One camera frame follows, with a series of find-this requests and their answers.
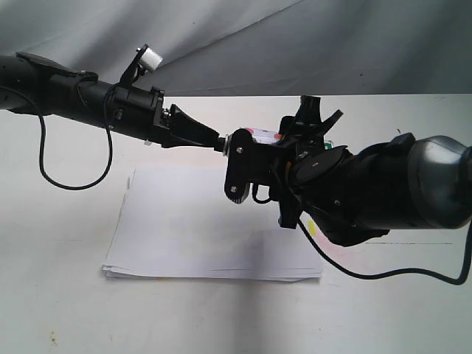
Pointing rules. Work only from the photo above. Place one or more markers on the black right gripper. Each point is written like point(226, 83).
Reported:
point(303, 179)

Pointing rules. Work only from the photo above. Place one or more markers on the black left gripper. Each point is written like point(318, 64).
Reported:
point(138, 113)

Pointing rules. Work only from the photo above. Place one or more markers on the silver spray can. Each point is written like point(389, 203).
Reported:
point(258, 135)

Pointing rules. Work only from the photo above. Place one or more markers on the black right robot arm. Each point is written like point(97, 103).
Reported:
point(405, 183)

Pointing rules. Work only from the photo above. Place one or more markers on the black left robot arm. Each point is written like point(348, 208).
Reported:
point(32, 84)

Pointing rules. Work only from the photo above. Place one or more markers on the grey backdrop cloth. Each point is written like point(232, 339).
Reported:
point(216, 48)

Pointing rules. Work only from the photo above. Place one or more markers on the yellow sticky tab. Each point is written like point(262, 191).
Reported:
point(311, 228)

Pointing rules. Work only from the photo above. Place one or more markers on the white paper stack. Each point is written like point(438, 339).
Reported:
point(176, 222)

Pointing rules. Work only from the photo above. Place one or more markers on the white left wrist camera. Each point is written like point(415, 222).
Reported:
point(145, 60)

